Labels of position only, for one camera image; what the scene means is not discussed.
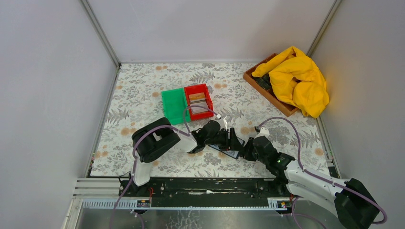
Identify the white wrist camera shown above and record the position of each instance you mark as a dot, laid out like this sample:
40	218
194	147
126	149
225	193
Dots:
224	121
261	131

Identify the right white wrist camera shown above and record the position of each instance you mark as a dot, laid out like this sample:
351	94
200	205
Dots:
261	131

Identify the brown wooden tray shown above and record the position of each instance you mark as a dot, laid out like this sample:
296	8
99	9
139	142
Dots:
286	109

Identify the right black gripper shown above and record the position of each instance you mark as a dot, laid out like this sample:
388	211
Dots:
246	153

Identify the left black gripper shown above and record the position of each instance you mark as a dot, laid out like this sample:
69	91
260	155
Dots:
232	143

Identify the dark items in tray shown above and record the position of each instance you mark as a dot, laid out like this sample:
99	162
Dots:
264	82

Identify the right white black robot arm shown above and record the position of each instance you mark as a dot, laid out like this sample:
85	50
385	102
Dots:
348	200

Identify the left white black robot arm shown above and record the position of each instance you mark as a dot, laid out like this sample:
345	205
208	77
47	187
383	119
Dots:
158	137

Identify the yellow cloth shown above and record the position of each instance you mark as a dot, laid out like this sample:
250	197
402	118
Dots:
296	80

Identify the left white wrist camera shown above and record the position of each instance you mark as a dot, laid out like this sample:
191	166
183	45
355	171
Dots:
224	121

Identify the clear card stack in bin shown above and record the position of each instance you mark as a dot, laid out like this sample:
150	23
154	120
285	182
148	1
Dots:
199	107

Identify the green plastic bin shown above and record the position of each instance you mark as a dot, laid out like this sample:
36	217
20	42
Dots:
174	103

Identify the black leather card holder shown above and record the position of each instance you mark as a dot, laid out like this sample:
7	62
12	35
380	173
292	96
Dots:
224	148

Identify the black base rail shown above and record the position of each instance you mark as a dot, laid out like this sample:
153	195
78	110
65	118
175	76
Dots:
166	192

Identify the red plastic bin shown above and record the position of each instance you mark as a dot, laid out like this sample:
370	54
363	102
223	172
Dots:
199	88

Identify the floral table mat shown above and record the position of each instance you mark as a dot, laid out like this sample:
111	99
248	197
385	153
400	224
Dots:
137	101

